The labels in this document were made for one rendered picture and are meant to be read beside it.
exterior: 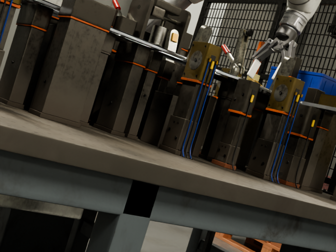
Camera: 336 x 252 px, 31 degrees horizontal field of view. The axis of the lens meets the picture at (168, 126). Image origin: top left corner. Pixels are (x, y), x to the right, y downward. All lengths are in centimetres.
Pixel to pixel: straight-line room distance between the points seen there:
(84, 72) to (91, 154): 56
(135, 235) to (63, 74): 54
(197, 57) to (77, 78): 41
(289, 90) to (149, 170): 95
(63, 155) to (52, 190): 8
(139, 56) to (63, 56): 35
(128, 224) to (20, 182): 26
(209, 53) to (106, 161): 79
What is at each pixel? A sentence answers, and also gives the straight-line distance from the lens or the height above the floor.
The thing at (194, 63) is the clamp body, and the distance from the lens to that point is 185.
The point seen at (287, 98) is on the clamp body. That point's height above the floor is 97.
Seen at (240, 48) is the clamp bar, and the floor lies 114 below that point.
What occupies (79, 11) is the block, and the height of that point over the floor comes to 99.
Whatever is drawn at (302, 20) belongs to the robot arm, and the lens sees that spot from 233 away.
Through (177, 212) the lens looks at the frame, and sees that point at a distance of 130.
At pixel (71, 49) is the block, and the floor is 89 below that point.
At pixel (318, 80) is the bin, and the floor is 113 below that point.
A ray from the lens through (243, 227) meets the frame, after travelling 145.
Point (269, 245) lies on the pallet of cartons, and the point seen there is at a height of 13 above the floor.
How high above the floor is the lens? 78
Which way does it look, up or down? level
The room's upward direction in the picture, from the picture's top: 17 degrees clockwise
